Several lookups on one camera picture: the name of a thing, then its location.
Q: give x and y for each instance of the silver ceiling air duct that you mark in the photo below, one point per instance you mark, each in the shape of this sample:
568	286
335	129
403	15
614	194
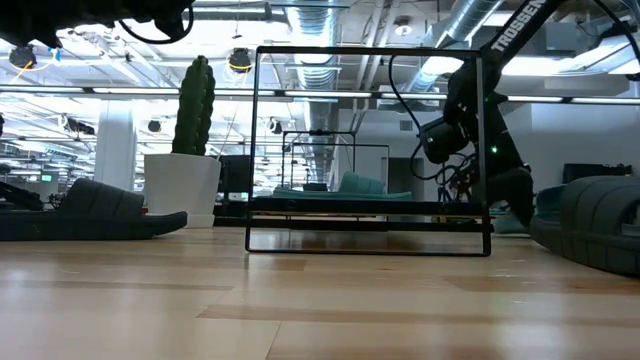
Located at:
315	30
465	20

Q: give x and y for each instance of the white building pillar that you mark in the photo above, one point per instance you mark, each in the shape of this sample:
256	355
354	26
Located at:
115	150

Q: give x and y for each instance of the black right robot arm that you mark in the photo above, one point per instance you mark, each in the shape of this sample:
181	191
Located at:
515	30

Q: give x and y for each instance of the green cactus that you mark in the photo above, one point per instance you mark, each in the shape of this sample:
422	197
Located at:
192	110

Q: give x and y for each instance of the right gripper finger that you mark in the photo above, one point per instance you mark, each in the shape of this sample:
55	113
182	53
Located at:
515	190

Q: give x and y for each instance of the white hexagonal plant pot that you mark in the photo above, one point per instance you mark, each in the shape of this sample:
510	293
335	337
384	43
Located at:
182	190

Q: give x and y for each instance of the long ceiling light strip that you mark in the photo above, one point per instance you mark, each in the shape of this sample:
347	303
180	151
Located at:
325	94

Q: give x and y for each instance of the black rubber slide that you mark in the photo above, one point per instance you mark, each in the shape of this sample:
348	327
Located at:
100	210
590	225

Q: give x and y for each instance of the teal rubber slide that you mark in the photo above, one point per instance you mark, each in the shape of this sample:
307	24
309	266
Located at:
360	187
505	226

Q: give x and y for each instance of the dark background monitor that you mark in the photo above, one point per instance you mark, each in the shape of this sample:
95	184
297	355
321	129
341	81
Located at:
234	175

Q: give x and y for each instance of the black ceiling lamp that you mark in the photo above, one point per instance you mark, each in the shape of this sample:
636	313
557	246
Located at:
240	60
22	56

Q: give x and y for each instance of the wooden shelf with black frame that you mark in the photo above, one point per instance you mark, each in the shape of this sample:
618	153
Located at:
350	206

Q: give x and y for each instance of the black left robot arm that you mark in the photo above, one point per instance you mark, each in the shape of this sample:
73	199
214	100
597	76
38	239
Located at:
75	15

